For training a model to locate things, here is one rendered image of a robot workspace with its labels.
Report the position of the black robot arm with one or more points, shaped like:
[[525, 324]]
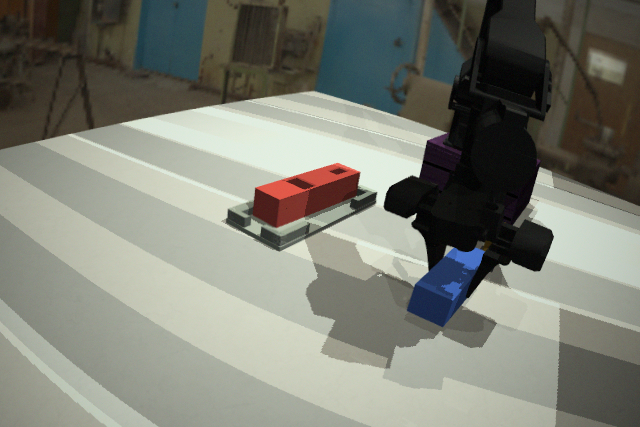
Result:
[[493, 104]]

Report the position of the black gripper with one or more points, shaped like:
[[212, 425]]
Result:
[[527, 246]]

